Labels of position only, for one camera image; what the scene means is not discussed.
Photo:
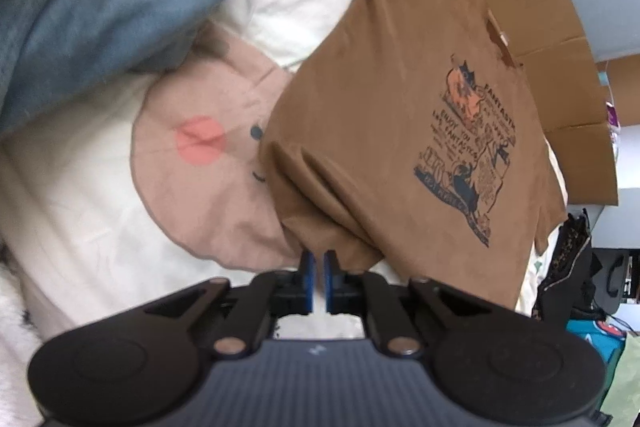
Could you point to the green cloth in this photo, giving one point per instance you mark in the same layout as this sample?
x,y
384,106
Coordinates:
x,y
625,382

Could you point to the leopard print cloth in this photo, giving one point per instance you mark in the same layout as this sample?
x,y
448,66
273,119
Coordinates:
x,y
570,232

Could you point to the purple white detergent bag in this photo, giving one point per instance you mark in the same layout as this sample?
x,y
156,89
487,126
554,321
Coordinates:
x,y
614,127

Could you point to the tall cardboard box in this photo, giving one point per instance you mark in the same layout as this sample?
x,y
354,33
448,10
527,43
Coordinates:
x,y
625,82

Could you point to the brown printed t-shirt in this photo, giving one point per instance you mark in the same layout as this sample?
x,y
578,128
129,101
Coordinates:
x,y
375,132

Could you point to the teal printed cloth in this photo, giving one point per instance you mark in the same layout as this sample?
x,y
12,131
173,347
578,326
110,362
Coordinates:
x,y
590,337

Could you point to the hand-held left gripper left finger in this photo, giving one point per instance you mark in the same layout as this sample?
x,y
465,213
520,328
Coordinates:
x,y
310,279

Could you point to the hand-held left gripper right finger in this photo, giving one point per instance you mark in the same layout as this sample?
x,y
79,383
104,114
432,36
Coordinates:
x,y
327,279

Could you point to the cream bear print blanket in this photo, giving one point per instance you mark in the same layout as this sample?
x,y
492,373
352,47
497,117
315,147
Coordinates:
x,y
75,207

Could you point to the low folded cardboard sheet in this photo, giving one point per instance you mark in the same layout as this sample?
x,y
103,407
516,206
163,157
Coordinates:
x,y
550,57

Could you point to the black folded garment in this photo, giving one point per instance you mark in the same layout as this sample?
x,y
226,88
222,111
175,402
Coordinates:
x,y
575,287

